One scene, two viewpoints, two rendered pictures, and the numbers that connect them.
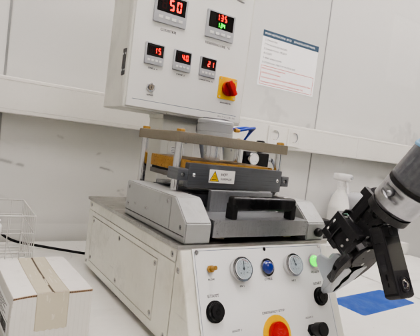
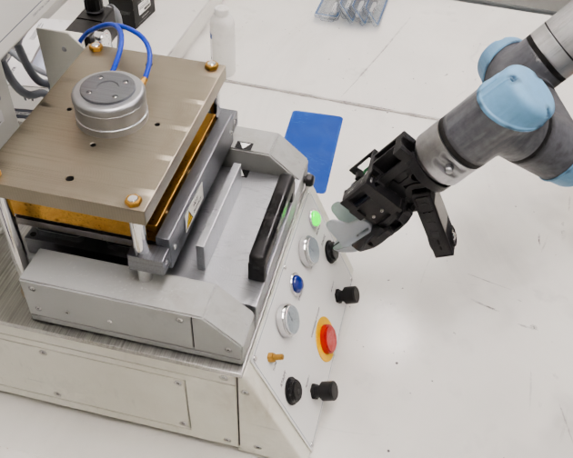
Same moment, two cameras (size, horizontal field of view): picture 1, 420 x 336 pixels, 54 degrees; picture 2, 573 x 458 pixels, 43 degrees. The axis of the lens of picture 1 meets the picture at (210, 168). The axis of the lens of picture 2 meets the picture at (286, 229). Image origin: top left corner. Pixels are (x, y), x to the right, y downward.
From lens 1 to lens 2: 66 cm
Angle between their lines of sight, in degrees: 57
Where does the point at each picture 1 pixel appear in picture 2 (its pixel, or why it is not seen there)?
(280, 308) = (316, 311)
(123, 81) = not seen: outside the picture
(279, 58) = not seen: outside the picture
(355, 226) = (388, 193)
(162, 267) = (201, 387)
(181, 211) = (223, 334)
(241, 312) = (302, 360)
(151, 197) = (121, 311)
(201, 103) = (5, 18)
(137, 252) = (118, 371)
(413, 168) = (484, 144)
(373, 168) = not seen: outside the picture
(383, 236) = (433, 204)
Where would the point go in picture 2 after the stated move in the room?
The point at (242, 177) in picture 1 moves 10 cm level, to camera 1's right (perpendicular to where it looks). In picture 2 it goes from (206, 178) to (271, 144)
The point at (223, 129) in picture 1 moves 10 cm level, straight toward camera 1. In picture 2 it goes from (141, 113) to (196, 158)
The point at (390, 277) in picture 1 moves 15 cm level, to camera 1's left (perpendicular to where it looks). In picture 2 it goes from (443, 242) to (363, 301)
